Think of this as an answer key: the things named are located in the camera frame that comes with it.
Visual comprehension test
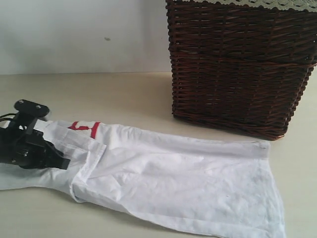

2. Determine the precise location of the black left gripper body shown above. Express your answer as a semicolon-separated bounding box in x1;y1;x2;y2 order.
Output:
0;113;47;169

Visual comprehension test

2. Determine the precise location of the white shirt with red lettering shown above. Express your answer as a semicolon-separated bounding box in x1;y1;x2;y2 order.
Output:
0;120;286;238

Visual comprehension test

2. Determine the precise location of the brown wicker laundry basket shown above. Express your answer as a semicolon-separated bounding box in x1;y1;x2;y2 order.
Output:
166;0;317;140

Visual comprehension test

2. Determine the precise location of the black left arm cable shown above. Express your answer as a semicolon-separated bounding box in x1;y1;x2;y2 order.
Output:
0;113;18;122

